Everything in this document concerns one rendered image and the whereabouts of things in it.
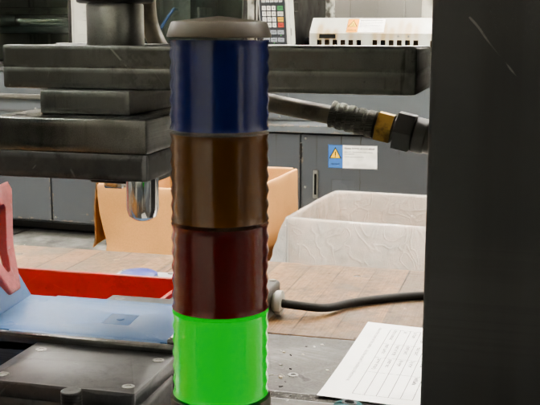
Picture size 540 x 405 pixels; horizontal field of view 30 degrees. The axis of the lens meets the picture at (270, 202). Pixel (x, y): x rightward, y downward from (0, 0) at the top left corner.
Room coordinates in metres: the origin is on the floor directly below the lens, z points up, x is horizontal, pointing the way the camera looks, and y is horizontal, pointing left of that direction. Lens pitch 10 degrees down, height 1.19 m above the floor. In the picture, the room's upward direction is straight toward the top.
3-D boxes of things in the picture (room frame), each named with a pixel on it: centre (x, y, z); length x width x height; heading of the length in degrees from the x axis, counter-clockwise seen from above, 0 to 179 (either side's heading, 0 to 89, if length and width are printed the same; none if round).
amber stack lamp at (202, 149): (0.38, 0.02, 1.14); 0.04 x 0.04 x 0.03
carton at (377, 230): (3.10, -0.38, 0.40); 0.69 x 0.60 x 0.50; 161
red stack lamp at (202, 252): (0.38, 0.02, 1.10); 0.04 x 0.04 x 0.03
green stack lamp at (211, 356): (0.38, 0.02, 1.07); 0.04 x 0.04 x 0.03
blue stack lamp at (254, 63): (0.38, 0.02, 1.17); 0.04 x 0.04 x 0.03
